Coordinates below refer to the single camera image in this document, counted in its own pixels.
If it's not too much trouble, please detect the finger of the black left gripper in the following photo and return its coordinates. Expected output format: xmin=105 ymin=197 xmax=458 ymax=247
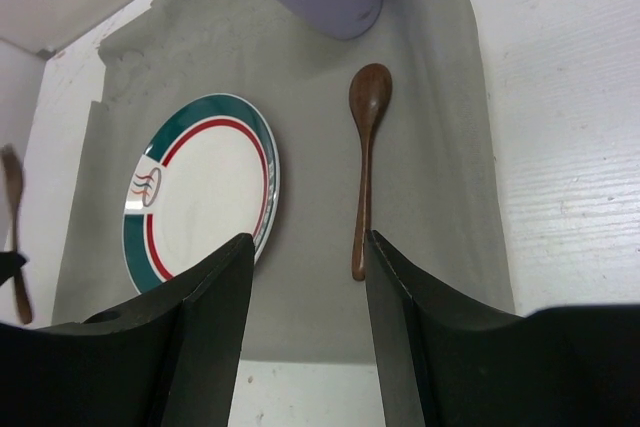
xmin=0 ymin=251 xmax=27 ymax=286

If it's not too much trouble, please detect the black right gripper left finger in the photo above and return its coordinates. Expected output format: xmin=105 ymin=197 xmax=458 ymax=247
xmin=1 ymin=233 xmax=254 ymax=426

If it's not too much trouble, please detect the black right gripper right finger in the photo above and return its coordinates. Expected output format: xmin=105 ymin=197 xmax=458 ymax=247
xmin=364 ymin=231 xmax=639 ymax=426

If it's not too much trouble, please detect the brown wooden fork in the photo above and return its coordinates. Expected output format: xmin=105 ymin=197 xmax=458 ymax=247
xmin=1 ymin=144 xmax=33 ymax=325

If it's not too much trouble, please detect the grey cloth placemat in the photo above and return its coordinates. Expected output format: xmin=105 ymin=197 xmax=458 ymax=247
xmin=53 ymin=0 xmax=514 ymax=363

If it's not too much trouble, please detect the white plate green rim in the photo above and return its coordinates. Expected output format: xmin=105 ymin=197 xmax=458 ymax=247
xmin=122 ymin=93 xmax=281 ymax=293

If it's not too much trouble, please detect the brown wooden spoon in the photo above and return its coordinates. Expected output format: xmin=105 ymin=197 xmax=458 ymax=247
xmin=349 ymin=63 xmax=393 ymax=281

